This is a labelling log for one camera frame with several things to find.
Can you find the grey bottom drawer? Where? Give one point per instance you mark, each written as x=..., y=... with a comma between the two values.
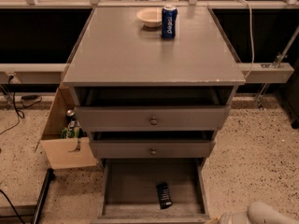
x=129, y=194

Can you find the grey drawer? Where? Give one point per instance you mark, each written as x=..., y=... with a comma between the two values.
x=177, y=144
x=129, y=194
x=137, y=119

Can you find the grey top drawer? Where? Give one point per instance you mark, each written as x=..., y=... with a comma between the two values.
x=137, y=119

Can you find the grey middle drawer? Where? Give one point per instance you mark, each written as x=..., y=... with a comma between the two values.
x=177, y=144

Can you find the grey drawer cabinet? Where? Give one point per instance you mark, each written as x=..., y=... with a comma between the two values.
x=121, y=63

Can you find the black snack packet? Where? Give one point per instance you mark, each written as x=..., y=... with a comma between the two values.
x=164, y=195

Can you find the cardboard box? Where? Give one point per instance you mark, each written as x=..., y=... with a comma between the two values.
x=64, y=153

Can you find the green packet in box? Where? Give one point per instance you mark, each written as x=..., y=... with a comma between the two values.
x=70, y=132

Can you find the can in box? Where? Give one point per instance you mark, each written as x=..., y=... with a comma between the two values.
x=70, y=115

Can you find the blue Pepsi can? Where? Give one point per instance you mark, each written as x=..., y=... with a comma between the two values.
x=169, y=16

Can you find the white bowl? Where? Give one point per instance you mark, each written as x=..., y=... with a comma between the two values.
x=151, y=16

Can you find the black floor rail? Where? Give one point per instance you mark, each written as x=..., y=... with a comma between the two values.
x=42, y=196

